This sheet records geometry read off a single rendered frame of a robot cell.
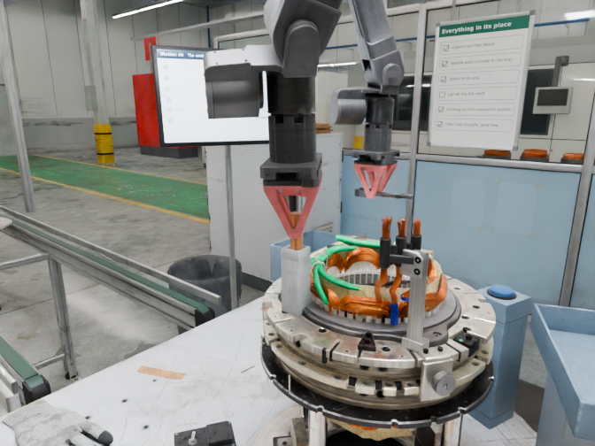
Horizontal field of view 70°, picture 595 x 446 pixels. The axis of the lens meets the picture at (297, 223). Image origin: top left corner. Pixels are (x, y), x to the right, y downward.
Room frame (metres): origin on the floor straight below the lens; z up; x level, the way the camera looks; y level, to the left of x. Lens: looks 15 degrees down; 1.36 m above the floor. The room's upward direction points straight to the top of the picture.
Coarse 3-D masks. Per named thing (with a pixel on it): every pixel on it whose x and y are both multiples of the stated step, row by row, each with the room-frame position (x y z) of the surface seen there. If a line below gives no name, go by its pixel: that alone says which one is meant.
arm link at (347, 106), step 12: (384, 72) 0.85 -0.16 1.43; (396, 72) 0.85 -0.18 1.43; (384, 84) 0.85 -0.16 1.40; (396, 84) 0.85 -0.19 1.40; (336, 96) 0.86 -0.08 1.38; (348, 96) 0.86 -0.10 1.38; (360, 96) 0.87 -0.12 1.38; (336, 108) 0.86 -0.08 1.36; (348, 108) 0.86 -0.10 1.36; (360, 108) 0.86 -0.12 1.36; (336, 120) 0.86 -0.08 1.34; (348, 120) 0.87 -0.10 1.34; (360, 120) 0.87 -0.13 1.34
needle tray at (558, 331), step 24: (552, 312) 0.60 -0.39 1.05; (576, 312) 0.59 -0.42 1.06; (552, 336) 0.58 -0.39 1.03; (576, 336) 0.58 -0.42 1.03; (552, 360) 0.49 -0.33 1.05; (576, 360) 0.52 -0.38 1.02; (552, 384) 0.47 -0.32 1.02; (576, 384) 0.47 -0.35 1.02; (552, 408) 0.50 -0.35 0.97; (576, 408) 0.39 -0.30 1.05; (552, 432) 0.48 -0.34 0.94; (576, 432) 0.38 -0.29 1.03
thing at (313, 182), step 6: (318, 168) 0.50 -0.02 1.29; (318, 174) 0.49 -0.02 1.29; (306, 180) 0.49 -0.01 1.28; (312, 180) 0.49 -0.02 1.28; (318, 180) 0.49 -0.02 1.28; (306, 186) 0.49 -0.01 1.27; (312, 186) 0.49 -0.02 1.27; (318, 186) 0.49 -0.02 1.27; (282, 198) 0.54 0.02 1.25; (282, 204) 0.54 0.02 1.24; (288, 204) 0.55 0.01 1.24; (288, 210) 0.54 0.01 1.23; (288, 216) 0.54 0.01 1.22
